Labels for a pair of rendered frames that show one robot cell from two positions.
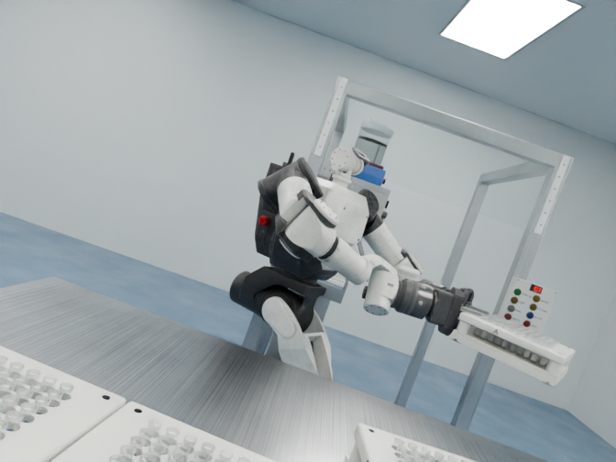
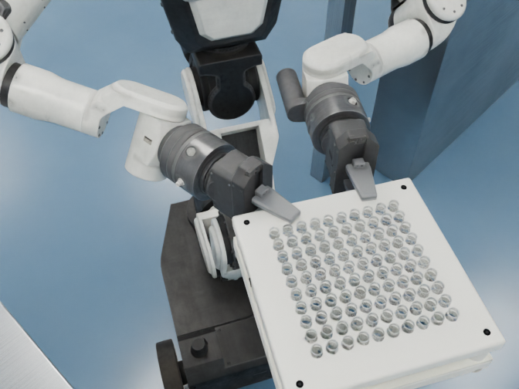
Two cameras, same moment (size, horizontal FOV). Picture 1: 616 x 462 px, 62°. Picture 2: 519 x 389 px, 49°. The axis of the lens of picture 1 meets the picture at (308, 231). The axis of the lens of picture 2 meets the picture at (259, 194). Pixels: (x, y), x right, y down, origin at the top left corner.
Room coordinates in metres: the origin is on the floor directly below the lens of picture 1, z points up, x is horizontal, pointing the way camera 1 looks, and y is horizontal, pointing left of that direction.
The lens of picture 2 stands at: (0.93, -0.74, 1.65)
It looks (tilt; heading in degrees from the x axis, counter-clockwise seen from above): 50 degrees down; 42
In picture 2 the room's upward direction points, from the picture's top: straight up
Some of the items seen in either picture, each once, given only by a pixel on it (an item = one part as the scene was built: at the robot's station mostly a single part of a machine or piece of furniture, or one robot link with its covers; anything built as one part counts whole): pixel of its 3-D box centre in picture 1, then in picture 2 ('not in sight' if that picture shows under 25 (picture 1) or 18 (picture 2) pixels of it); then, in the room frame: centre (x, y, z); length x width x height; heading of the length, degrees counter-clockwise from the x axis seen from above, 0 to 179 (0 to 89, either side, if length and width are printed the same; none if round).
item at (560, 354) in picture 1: (518, 335); (357, 277); (1.28, -0.59, 1.08); 0.25 x 0.24 x 0.02; 147
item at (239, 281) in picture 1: (274, 293); (215, 52); (1.65, 0.03, 0.89); 0.28 x 0.13 x 0.18; 59
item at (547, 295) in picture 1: (522, 313); not in sight; (2.10, -0.95, 1.08); 0.17 x 0.06 x 0.26; 88
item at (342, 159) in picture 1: (346, 165); not in sight; (1.60, -0.04, 1.36); 0.10 x 0.07 x 0.09; 149
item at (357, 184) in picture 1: (346, 183); not in sight; (2.54, -0.10, 1.36); 0.62 x 0.38 x 0.04; 178
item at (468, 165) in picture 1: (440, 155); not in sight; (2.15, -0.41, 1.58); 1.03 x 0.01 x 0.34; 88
